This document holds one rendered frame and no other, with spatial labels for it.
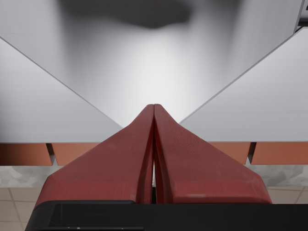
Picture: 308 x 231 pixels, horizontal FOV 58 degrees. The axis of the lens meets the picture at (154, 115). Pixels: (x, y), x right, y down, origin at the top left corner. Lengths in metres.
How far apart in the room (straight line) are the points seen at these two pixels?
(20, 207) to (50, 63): 1.69
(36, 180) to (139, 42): 0.40
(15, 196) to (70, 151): 1.54
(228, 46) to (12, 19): 0.13
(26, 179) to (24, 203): 1.28
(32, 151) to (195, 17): 0.18
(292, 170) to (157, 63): 0.39
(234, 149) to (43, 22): 0.18
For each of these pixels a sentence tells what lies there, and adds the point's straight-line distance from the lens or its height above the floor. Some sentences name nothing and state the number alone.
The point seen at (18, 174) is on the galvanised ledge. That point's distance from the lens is 0.54.
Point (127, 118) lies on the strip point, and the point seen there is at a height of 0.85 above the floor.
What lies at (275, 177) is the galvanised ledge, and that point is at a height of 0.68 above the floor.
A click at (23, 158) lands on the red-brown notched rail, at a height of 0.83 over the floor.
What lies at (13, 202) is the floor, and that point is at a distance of 1.84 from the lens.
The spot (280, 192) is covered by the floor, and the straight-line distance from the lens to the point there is 1.73.
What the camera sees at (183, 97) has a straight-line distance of 0.19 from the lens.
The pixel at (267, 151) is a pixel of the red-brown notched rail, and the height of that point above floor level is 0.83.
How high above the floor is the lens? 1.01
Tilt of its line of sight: 55 degrees down
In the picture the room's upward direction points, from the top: 180 degrees counter-clockwise
